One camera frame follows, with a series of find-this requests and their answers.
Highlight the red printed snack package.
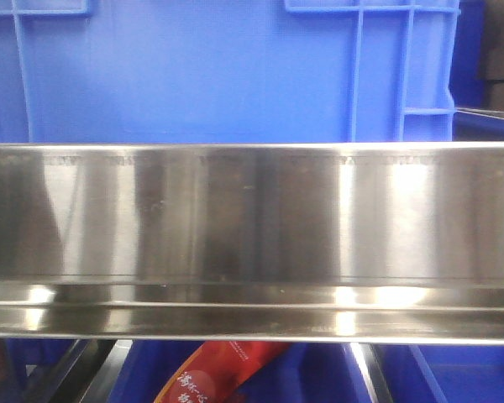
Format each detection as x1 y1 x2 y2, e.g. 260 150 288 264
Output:
155 341 291 402

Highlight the stainless steel rail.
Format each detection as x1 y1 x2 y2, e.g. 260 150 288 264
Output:
0 142 504 345

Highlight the large blue plastic bin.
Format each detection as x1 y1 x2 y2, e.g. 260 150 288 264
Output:
0 1 460 143

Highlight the blue bin lower shelf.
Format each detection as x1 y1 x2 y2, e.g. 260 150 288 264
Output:
0 339 504 402

